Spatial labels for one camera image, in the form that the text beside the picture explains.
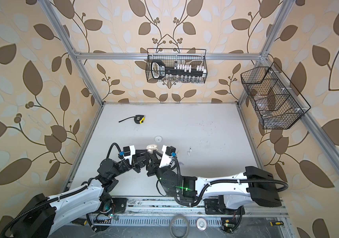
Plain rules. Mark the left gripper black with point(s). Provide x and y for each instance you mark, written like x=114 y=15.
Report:
x=136 y=161

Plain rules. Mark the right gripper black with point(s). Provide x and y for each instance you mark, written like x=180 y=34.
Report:
x=154 y=166

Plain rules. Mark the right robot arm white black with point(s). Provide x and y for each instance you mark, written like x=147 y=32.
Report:
x=252 y=185

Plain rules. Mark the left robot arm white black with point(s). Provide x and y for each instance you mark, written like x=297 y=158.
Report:
x=43 y=215

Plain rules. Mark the white round earbud case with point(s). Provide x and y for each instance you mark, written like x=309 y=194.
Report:
x=158 y=139

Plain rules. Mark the black yellow tape measure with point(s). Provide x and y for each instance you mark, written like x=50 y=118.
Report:
x=138 y=119

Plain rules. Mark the grey tape roll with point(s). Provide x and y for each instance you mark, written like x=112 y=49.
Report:
x=179 y=221

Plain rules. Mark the white round disc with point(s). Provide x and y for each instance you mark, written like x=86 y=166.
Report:
x=201 y=224

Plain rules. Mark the black yellow screwdriver left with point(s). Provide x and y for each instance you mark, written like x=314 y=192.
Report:
x=80 y=221

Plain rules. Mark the black yellow screwdriver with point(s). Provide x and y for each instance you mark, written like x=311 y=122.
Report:
x=80 y=221
x=276 y=223

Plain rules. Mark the black yellow screwdriver right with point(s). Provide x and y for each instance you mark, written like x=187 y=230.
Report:
x=276 y=223

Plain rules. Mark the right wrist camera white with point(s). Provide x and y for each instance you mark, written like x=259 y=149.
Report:
x=168 y=153

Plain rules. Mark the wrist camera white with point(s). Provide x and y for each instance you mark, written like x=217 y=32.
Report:
x=168 y=153
x=127 y=154

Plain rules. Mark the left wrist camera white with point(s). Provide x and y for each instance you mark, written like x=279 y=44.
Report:
x=127 y=154

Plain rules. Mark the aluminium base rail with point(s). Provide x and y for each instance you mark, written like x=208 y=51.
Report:
x=140 y=206

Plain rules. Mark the black wire basket back wall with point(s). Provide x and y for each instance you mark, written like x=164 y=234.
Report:
x=191 y=56

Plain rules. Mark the black wire basket wall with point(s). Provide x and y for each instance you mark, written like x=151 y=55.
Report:
x=276 y=100
x=191 y=56

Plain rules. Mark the black wire basket right wall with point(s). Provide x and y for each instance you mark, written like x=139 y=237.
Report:
x=276 y=100

